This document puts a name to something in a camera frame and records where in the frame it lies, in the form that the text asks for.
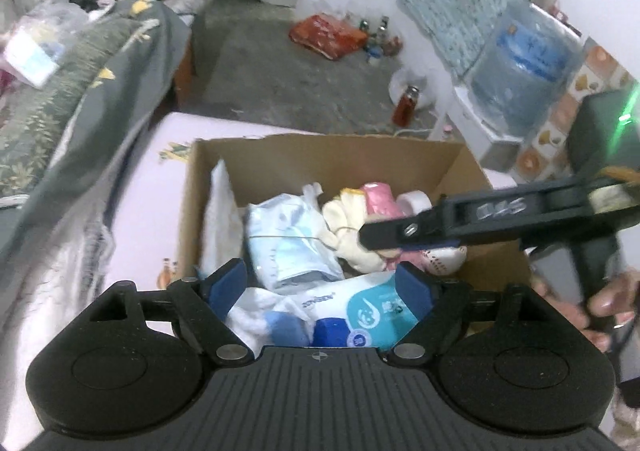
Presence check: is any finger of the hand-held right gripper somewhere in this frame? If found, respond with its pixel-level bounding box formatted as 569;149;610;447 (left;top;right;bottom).
359;195;471;250
387;242;466;256

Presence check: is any clear plastic pouch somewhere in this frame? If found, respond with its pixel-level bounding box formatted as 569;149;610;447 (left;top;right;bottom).
200;158;248;282

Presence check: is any pink towel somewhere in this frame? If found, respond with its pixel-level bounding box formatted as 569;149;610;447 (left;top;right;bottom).
360;183;426;277

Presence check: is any red bottle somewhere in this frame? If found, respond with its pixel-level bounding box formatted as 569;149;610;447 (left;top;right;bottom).
392;86;418;126

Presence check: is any white red-stitched baseball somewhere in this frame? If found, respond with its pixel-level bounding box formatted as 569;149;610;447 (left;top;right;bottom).
422;246;468;277

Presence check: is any clear plastic bag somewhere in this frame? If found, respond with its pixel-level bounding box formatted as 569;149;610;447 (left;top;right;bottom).
0;1;91;89

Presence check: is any red snack bag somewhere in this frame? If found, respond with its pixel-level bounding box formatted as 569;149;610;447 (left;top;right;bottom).
290;13;368;62

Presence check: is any white water dispenser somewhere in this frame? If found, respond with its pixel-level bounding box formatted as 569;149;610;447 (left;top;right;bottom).
452;83;523;172

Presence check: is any blue wet wipes pack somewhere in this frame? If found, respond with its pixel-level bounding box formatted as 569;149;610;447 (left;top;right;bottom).
285;273;426;349

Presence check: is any white fuzzy blanket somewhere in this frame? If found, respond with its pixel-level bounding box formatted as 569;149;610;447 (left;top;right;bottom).
0;196;116;332

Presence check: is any person's right hand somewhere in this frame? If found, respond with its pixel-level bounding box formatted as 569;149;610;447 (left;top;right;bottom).
530;273;640;352

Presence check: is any brown cardboard box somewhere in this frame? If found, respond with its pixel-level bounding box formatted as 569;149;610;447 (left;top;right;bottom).
177;133;533;332

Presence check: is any blue water jug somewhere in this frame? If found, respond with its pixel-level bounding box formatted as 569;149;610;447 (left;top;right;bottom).
467;1;583;136

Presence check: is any light blue face mask pack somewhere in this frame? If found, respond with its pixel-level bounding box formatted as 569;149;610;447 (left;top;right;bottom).
245;193;346;293

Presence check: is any cream yellow glove bundle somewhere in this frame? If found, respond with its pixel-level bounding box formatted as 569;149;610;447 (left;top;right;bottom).
321;187;396;272

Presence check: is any packing tape roll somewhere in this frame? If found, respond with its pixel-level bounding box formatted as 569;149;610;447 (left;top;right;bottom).
397;191;433;214

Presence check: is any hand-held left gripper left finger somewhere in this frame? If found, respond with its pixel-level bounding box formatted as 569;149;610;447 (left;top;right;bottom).
87;258;251;367

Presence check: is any orange patterned cabinet cover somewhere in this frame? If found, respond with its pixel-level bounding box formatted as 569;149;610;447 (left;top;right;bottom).
515;36;640;182

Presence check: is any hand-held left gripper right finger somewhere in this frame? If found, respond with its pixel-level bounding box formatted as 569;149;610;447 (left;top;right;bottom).
387;262;546;367

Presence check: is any grey leaf-print blanket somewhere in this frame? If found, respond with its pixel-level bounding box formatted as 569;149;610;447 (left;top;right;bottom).
0;0;193;252

